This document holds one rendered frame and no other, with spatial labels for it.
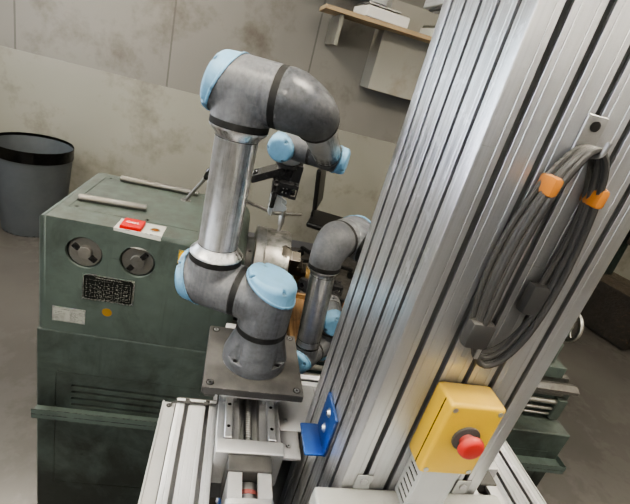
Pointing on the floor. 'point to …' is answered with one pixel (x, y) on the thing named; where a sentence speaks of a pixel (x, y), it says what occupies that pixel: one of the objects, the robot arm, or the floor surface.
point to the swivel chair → (321, 214)
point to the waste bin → (28, 177)
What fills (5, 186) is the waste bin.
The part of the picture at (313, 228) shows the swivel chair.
